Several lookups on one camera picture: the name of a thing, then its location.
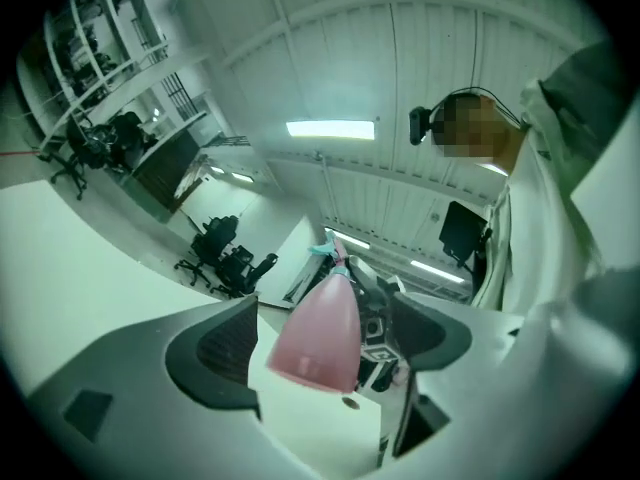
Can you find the dark wooden counter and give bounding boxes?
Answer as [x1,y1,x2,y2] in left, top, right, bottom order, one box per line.
[131,126,202,215]

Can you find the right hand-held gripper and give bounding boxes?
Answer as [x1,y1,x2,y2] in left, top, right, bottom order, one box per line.
[348,256,409,393]

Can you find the black head-mounted camera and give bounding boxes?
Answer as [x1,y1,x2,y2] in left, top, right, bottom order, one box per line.
[408,86,522,148]

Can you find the white shelving unit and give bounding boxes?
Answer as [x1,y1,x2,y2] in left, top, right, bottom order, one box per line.
[14,0,172,150]

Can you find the person's head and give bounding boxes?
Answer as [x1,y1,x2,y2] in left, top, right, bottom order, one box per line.
[432,92,526,175]

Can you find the black flat panel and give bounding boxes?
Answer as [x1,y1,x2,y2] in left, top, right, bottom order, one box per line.
[438,200,490,270]

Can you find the black office chair with headrest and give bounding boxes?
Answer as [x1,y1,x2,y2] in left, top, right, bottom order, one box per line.
[209,247,280,300]

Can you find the person's white sweatshirt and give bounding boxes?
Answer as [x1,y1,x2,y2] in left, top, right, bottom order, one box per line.
[469,112,640,319]

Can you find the pink spray bottle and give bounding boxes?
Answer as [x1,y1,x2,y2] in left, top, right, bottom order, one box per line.
[265,270,363,396]
[306,229,354,282]

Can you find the person's left forearm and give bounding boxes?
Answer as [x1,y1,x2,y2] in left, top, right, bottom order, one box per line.
[541,37,632,204]

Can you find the long ceiling light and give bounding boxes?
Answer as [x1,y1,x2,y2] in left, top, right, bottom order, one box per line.
[409,259,467,285]
[324,226,372,250]
[285,119,377,142]

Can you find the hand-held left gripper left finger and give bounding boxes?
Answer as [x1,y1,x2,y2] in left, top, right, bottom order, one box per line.
[22,295,311,480]

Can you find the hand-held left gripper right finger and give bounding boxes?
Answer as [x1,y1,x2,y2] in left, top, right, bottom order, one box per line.
[389,291,636,480]

